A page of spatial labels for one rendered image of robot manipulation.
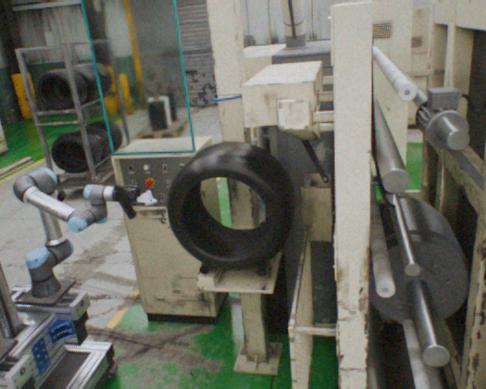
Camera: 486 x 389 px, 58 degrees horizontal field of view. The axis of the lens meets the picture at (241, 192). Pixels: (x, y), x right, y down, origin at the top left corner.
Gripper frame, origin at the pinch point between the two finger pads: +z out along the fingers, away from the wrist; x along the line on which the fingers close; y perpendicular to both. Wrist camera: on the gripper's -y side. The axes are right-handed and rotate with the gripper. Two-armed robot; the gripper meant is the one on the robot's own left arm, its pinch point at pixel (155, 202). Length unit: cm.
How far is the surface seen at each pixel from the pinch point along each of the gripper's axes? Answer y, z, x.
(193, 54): -22, -269, 915
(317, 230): -15, 77, 21
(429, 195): -16, 142, 85
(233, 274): -36, 39, 3
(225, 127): 32, 28, 28
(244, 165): 26, 45, -10
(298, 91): 62, 67, -34
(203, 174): 21.5, 27.9, -12.0
